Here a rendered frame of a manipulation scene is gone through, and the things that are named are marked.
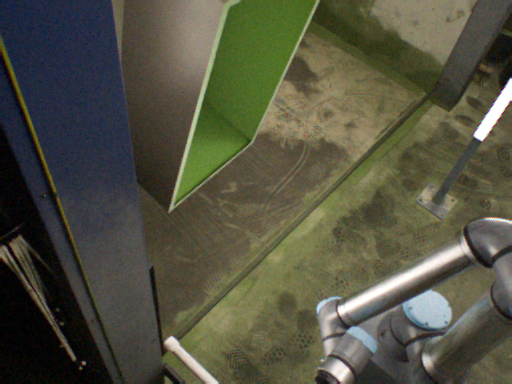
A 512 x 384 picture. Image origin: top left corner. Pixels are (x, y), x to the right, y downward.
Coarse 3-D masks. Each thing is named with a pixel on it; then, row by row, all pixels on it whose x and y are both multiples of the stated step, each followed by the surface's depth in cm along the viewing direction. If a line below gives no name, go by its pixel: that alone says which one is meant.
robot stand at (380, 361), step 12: (384, 312) 187; (360, 324) 183; (372, 324) 183; (372, 336) 180; (372, 360) 175; (384, 360) 175; (396, 360) 176; (360, 372) 190; (372, 372) 183; (384, 372) 174; (396, 372) 173; (408, 372) 174
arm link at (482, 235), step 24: (456, 240) 121; (480, 240) 114; (504, 240) 110; (408, 264) 131; (432, 264) 124; (456, 264) 120; (480, 264) 116; (384, 288) 133; (408, 288) 129; (432, 288) 127; (336, 312) 144; (360, 312) 139; (336, 336) 142
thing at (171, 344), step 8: (168, 344) 121; (176, 344) 121; (176, 352) 120; (184, 352) 120; (184, 360) 119; (192, 360) 119; (192, 368) 118; (200, 368) 118; (200, 376) 118; (208, 376) 118
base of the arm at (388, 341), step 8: (392, 312) 181; (384, 320) 180; (384, 328) 177; (384, 336) 177; (392, 336) 173; (384, 344) 176; (392, 344) 174; (400, 344) 171; (392, 352) 175; (400, 352) 173; (400, 360) 175; (408, 360) 175
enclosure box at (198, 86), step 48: (144, 0) 143; (192, 0) 130; (240, 0) 129; (288, 0) 186; (144, 48) 158; (192, 48) 142; (240, 48) 219; (288, 48) 201; (144, 96) 176; (192, 96) 157; (240, 96) 239; (144, 144) 199; (192, 144) 245; (240, 144) 253; (192, 192) 231
